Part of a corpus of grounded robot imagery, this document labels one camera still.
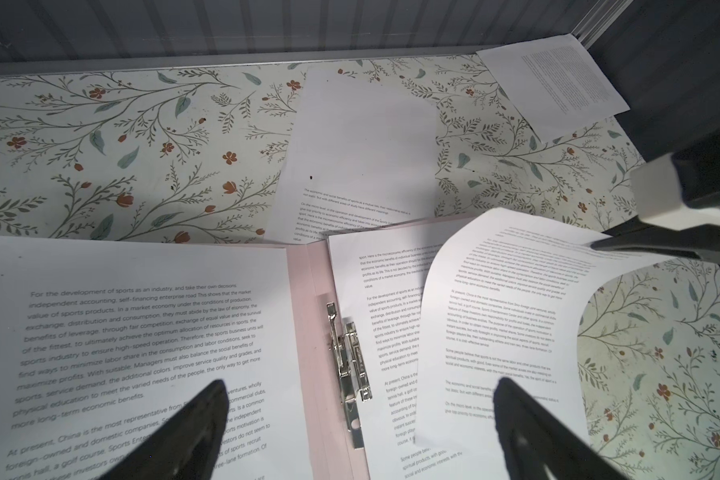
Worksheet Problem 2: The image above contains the corner white printed sheet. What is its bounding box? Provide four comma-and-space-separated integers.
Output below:
477, 34, 629, 142

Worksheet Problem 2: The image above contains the metal folder clip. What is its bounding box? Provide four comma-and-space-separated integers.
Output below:
326, 302, 373, 449

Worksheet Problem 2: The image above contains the white printed paper sheet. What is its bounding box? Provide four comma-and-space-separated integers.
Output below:
264, 67, 439, 244

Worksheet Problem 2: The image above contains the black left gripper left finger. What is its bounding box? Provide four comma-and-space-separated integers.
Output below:
102, 380, 229, 480

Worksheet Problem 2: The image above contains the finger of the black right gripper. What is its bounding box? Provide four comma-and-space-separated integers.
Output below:
591, 230, 720, 265

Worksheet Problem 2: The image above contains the pink file folder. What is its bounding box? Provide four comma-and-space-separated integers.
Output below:
215, 217, 475, 480

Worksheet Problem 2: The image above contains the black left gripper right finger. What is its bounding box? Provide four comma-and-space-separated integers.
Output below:
493, 377, 626, 480

